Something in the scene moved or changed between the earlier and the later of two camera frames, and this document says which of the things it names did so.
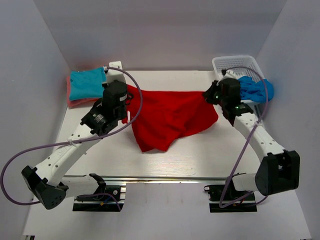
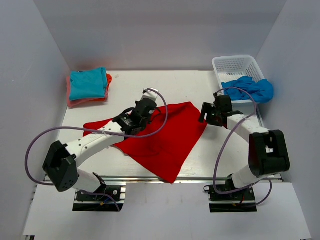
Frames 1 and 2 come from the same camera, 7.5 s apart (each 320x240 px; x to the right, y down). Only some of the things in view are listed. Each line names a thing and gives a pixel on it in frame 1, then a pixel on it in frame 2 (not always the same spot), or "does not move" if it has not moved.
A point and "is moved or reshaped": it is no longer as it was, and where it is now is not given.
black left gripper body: [123, 113] to [143, 124]
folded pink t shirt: [75, 102] does not move
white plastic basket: [239, 66] does not move
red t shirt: [166, 115] is moved or reshaped
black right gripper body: [215, 96] to [213, 116]
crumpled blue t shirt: [260, 91] does not move
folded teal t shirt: [87, 84] does not move
